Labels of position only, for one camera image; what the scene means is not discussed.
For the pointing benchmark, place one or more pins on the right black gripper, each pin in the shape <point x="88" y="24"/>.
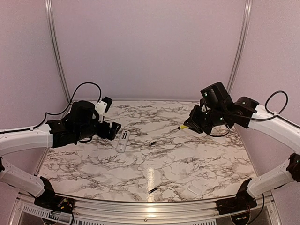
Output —
<point x="194" y="118"/>

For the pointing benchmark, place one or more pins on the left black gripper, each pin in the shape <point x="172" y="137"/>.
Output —
<point x="104" y="134"/>

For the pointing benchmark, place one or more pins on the yellow handled screwdriver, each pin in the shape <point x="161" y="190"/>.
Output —
<point x="181" y="127"/>

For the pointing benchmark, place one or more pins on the white remote control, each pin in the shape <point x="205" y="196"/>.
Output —
<point x="122" y="143"/>

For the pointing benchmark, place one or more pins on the white battery compartment cover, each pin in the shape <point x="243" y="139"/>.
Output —
<point x="194" y="190"/>

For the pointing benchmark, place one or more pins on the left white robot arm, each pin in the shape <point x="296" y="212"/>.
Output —
<point x="50" y="134"/>

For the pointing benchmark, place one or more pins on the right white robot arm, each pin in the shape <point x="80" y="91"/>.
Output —
<point x="248" y="113"/>

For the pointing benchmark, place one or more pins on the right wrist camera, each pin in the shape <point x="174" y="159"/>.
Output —
<point x="203" y="105"/>

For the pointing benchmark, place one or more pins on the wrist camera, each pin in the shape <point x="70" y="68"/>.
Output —
<point x="102" y="107"/>
<point x="203" y="105"/>

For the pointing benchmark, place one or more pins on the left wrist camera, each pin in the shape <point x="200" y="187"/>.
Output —
<point x="102" y="107"/>

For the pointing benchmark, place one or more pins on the front aluminium rail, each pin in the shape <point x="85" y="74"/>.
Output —
<point x="101" y="212"/>

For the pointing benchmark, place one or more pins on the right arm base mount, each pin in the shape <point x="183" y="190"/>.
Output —
<point x="242" y="201"/>

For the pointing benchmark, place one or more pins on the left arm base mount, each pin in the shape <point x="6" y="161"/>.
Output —
<point x="50" y="200"/>

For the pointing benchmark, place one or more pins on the left aluminium corner post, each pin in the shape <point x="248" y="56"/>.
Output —
<point x="55" y="47"/>

